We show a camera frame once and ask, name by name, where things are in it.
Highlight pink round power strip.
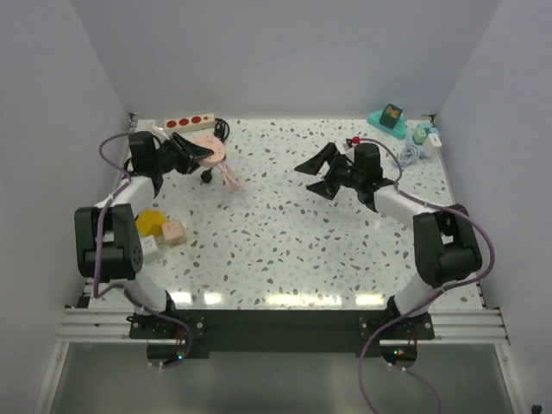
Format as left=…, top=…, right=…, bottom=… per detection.
left=194, top=134, right=226, bottom=168

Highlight white charger block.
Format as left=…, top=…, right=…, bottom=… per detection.
left=422, top=133, right=442, bottom=158

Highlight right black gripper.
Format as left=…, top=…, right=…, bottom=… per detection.
left=294, top=144, right=362, bottom=202

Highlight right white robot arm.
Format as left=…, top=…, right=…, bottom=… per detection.
left=294, top=140, right=482, bottom=339

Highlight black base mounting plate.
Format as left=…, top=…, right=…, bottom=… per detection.
left=128, top=308, right=435, bottom=360

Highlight beige cube plug adapter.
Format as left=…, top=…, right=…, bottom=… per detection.
left=161, top=220, right=187, bottom=246

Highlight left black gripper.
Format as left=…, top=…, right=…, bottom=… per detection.
left=152, top=132, right=212, bottom=175

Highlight white cube plug adapter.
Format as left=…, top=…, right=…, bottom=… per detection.
left=140, top=235, right=163, bottom=264

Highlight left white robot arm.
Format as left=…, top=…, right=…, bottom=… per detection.
left=74, top=131, right=215, bottom=338

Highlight teal power strip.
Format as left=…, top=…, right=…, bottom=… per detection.
left=367, top=108, right=407, bottom=140

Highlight black power strip cable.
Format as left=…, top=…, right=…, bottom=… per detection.
left=198, top=117, right=232, bottom=185

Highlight beige power strip red sockets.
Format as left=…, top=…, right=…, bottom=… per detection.
left=162, top=113, right=216, bottom=133

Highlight light blue cable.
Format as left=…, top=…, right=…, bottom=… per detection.
left=390, top=143, right=428, bottom=169

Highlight yellow cube socket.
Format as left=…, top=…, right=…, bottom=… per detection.
left=135, top=210, right=167, bottom=237

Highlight green small charger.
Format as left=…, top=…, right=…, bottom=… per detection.
left=412, top=126, right=430, bottom=145

